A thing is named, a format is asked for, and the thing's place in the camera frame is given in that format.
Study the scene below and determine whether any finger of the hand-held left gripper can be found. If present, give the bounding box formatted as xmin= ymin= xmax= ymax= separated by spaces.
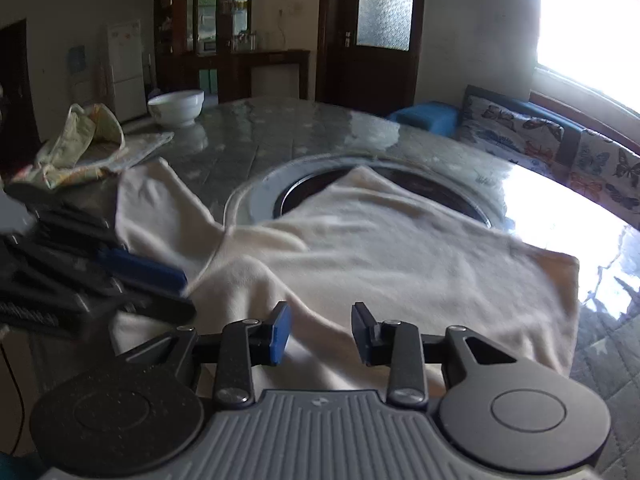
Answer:
xmin=75 ymin=280 xmax=197 ymax=328
xmin=10 ymin=182 xmax=189 ymax=295

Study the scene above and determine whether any blue plastic stool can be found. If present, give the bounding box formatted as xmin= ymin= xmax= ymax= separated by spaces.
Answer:
xmin=386 ymin=101 xmax=462 ymax=137

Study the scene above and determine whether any quilted star print cover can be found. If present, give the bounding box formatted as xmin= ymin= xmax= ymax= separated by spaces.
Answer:
xmin=569 ymin=305 xmax=640 ymax=473

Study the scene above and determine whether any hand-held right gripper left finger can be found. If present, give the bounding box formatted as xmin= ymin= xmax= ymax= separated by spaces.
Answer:
xmin=118 ymin=301 xmax=293 ymax=409

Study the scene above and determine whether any butterfly print cushion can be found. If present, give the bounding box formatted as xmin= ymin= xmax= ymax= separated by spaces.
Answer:
xmin=569 ymin=129 xmax=640 ymax=213
xmin=456 ymin=94 xmax=567 ymax=167

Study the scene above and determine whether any white refrigerator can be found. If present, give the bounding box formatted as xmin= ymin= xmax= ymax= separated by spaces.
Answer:
xmin=105 ymin=20 xmax=149 ymax=122

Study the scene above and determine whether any dark wooden display cabinet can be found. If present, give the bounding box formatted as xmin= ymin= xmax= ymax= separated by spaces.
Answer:
xmin=153 ymin=0 xmax=312 ymax=105

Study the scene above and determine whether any floral green cloth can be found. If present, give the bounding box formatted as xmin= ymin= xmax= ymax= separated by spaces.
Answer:
xmin=10 ymin=103 xmax=126 ymax=191

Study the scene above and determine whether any wooden door with frosted glass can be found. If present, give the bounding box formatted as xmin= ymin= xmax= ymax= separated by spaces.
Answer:
xmin=316 ymin=0 xmax=428 ymax=109

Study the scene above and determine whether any dark blue sofa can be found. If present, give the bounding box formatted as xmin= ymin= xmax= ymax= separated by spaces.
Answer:
xmin=457 ymin=84 xmax=640 ymax=221

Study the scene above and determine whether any black cable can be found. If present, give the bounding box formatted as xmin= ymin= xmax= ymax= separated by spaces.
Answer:
xmin=0 ymin=344 xmax=27 ymax=456

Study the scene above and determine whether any cream shirt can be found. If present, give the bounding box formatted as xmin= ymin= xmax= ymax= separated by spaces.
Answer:
xmin=109 ymin=157 xmax=582 ymax=397

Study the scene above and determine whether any round metal table inset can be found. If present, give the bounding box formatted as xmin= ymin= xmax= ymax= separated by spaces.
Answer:
xmin=223 ymin=154 xmax=510 ymax=234

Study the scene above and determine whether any white ceramic bowl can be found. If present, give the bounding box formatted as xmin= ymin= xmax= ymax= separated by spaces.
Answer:
xmin=147 ymin=89 xmax=206 ymax=128

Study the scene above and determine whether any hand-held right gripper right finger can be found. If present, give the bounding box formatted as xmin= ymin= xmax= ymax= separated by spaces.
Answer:
xmin=351 ymin=301 xmax=518 ymax=409

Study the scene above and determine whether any bright window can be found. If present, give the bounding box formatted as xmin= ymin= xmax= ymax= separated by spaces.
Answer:
xmin=530 ymin=0 xmax=640 ymax=116

